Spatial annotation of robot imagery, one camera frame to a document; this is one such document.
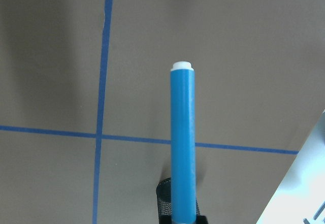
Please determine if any blue highlighter pen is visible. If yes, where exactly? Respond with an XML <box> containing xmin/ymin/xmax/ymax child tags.
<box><xmin>170</xmin><ymin>61</ymin><xmax>197</xmax><ymax>223</ymax></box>

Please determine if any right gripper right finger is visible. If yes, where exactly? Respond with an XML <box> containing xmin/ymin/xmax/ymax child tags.
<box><xmin>196</xmin><ymin>215</ymin><xmax>207</xmax><ymax>224</ymax></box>

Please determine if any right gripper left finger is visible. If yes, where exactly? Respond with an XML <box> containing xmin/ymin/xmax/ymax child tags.
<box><xmin>159</xmin><ymin>216</ymin><xmax>172</xmax><ymax>224</ymax></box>

